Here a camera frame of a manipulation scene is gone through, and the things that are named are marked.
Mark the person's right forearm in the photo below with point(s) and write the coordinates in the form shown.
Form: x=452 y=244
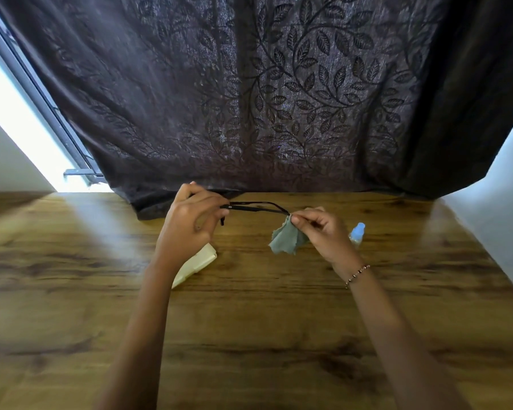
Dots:
x=399 y=341

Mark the grey cleaning cloth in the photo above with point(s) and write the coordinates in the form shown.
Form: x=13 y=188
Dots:
x=286 y=238

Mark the grey window frame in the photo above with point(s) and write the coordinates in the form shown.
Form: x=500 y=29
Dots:
x=38 y=98

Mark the black eyeglasses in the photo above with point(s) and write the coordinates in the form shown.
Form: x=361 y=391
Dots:
x=256 y=207

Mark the person's left thumb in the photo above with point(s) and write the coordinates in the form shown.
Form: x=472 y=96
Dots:
x=211 y=201

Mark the person's right hand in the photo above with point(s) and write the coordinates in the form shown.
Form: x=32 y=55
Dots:
x=329 y=234

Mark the dark leaf-patterned curtain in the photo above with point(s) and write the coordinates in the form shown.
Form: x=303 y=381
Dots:
x=256 y=93

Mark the person's left hand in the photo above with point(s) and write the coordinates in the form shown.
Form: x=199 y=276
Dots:
x=181 y=228

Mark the cream glasses case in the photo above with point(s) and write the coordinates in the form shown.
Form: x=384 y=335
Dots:
x=195 y=265

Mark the small clear spray bottle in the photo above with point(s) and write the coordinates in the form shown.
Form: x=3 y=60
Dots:
x=357 y=233

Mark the person's right thumb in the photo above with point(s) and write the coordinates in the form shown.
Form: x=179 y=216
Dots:
x=304 y=228

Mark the person's left forearm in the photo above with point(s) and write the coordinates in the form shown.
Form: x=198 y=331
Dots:
x=139 y=328

